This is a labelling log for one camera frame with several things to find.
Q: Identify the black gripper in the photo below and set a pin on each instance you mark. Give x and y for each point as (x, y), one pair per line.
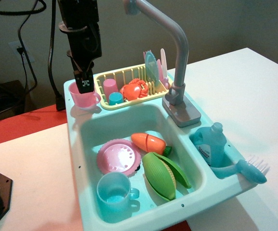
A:
(85, 46)

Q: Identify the pink toy cup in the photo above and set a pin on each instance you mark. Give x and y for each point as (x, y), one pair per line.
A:
(83, 100)

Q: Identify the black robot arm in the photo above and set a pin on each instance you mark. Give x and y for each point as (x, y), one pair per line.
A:
(80, 23)

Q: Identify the teal toy sink unit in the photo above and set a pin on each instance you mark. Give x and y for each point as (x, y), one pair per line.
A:
(90, 129)

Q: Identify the light blue toy cup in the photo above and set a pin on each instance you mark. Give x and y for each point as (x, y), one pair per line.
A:
(115, 193)

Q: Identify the pink tumbler in rack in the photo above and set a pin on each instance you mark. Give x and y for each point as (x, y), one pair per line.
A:
(109, 86)

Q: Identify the blue tumbler in rack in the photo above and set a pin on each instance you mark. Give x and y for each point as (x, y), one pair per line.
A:
(115, 98)

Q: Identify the yellow dish rack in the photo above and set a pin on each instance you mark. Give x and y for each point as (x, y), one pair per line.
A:
(123, 76)

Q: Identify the orange toy crab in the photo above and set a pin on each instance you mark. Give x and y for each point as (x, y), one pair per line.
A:
(135, 89)

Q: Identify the blue plate in rack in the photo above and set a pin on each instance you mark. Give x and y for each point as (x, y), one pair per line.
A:
(152, 70)

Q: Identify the pink utensil in rack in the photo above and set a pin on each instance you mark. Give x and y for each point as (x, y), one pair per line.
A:
(164, 79)

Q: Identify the pink toy plate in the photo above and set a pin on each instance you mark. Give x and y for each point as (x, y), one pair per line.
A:
(118, 155)

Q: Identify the orange toy carrot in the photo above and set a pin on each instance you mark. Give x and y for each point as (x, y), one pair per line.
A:
(150, 143)

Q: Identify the grey toy faucet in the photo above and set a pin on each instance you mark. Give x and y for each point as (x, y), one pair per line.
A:
(177, 105)

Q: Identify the green toy corn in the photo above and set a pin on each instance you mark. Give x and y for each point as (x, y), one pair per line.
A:
(163, 174)

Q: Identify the blue toy soap bottle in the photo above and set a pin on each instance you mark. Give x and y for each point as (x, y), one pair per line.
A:
(210, 142)

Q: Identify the blue toy dish brush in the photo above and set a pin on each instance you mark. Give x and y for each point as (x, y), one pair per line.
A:
(253, 169)

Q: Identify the white wall outlet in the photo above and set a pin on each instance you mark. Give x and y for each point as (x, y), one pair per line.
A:
(18, 51)

